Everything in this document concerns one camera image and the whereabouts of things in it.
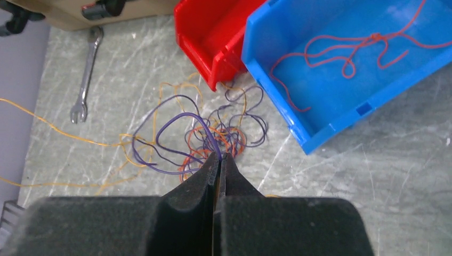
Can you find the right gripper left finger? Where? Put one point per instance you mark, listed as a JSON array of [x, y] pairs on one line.
[[180, 222]]

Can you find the blue plastic bin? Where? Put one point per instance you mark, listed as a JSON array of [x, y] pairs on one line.
[[327, 64]]

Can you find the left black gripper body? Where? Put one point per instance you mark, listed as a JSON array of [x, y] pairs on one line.
[[18, 20]]

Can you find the red plastic bin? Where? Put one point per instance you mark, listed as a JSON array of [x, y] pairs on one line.
[[211, 35]]

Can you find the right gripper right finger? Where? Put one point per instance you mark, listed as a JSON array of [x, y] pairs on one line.
[[248, 223]]

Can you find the silver wrench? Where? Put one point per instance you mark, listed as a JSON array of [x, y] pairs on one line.
[[78, 112]]

